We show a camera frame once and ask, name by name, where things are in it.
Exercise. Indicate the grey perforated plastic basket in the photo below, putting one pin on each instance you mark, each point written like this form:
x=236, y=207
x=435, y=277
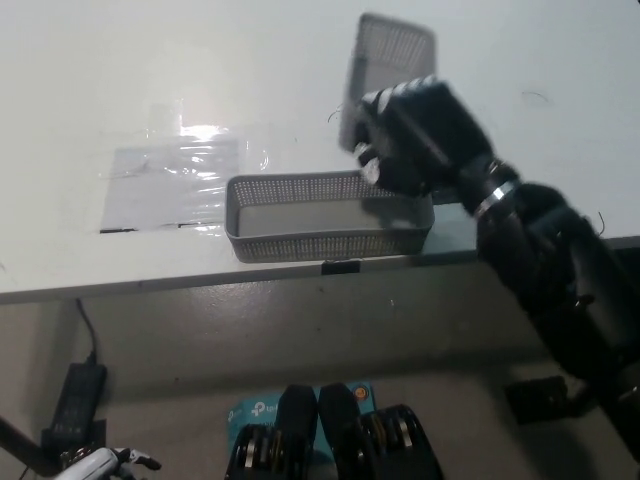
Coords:
x=392, y=45
x=300, y=247

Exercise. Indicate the clear plastic sheet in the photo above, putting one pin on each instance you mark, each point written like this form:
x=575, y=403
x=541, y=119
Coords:
x=170, y=185

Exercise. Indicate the small black tape strip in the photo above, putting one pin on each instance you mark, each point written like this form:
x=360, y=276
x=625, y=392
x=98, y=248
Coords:
x=340, y=268

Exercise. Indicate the black power adapter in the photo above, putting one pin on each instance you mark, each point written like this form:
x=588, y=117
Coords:
x=79, y=397

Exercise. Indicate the black floor tape patch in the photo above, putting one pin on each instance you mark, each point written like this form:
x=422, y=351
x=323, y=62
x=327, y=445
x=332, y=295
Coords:
x=535, y=400

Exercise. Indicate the black floor tape under adapter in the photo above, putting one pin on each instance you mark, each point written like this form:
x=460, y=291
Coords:
x=97, y=435

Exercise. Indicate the teal tp-link box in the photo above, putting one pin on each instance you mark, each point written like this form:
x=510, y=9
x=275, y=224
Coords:
x=255, y=412

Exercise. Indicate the black robot body left block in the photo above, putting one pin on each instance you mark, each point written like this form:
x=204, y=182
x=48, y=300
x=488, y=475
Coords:
x=295, y=415

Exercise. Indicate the black table leg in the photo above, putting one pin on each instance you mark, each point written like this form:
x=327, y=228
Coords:
x=22, y=445

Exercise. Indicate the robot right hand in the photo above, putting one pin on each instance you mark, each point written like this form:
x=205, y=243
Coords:
x=420, y=140

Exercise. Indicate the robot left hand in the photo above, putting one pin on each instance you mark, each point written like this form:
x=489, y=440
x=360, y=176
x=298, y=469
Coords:
x=100, y=462

